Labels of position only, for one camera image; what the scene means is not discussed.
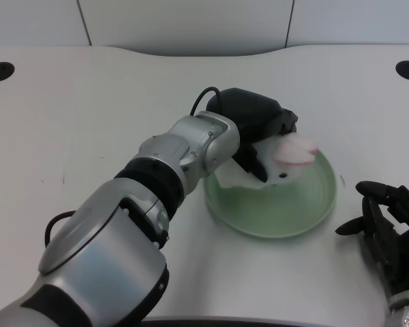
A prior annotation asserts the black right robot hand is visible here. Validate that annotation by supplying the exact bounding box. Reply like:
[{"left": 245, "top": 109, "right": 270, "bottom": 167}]
[{"left": 335, "top": 181, "right": 409, "bottom": 296}]

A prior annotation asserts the black forearm cable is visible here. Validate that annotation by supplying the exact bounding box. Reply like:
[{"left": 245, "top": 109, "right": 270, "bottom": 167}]
[{"left": 44, "top": 210, "right": 76, "bottom": 247}]

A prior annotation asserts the green round plate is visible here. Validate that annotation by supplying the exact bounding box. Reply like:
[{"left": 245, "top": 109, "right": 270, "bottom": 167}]
[{"left": 203, "top": 146, "right": 337, "bottom": 240}]

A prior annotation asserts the white rabbit plush doll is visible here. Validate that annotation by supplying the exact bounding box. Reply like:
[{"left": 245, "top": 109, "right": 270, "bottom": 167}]
[{"left": 214, "top": 132, "right": 320, "bottom": 190}]

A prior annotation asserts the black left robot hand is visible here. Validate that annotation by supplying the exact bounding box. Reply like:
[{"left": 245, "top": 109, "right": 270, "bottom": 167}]
[{"left": 206, "top": 87, "right": 299, "bottom": 183}]

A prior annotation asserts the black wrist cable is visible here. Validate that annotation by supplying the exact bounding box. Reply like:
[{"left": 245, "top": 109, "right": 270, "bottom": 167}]
[{"left": 190, "top": 87, "right": 225, "bottom": 116}]

